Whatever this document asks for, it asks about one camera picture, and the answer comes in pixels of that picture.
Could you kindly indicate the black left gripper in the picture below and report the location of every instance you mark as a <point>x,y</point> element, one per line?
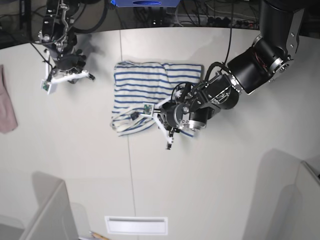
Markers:
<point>174,117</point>

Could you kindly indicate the wooden pencil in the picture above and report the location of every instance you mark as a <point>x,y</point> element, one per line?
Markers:
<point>98,236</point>

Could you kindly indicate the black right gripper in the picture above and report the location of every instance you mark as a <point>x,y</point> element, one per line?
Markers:
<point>72,63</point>

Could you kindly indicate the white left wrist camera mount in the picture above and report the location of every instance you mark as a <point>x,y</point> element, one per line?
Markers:
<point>153,111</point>

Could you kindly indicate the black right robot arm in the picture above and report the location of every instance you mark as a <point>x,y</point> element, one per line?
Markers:
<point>59,37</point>

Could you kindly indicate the blue device at top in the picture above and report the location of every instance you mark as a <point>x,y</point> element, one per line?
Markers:
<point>145,3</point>

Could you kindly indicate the pink cloth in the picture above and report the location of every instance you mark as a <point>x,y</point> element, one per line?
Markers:
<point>8,121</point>

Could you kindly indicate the grey left bin divider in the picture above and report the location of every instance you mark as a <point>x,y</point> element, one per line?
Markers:
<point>53,219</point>

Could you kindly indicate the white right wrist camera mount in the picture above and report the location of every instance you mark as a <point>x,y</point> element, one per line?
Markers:
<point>53,76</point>

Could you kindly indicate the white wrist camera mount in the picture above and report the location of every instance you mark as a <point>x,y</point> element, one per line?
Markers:
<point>53,76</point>
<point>153,111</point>

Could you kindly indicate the grey right bin divider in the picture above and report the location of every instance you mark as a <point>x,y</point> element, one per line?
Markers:
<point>294,215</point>

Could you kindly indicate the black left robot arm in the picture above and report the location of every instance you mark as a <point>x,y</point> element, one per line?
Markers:
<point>190,106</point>

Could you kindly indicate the grey bin divider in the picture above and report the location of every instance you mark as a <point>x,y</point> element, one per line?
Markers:
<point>294,215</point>
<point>53,219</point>

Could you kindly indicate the blue white striped T-shirt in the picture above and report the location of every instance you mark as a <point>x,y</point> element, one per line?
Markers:
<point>150,82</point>

